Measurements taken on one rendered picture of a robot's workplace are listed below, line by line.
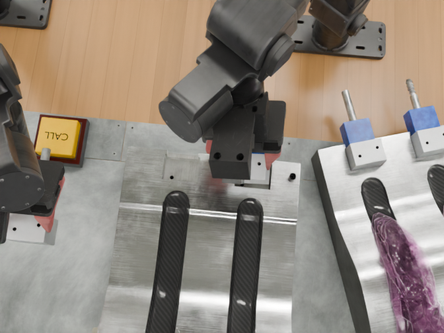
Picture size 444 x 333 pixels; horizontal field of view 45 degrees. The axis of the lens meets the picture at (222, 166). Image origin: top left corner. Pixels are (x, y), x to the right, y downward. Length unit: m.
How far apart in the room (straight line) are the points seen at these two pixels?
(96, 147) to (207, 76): 0.40
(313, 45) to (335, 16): 0.14
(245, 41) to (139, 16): 0.49
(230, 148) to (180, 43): 0.42
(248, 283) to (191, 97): 0.34
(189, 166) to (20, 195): 0.33
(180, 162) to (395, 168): 0.34
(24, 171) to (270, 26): 0.27
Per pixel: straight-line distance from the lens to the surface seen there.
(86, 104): 0.94
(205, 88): 0.54
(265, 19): 0.52
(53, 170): 0.68
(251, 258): 0.78
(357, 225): 0.83
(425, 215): 0.86
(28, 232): 0.74
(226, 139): 0.59
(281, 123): 0.66
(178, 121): 0.56
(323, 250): 0.88
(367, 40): 1.00
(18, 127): 0.60
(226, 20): 0.53
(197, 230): 0.77
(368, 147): 0.84
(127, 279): 0.78
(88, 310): 0.87
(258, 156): 0.73
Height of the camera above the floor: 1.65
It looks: 75 degrees down
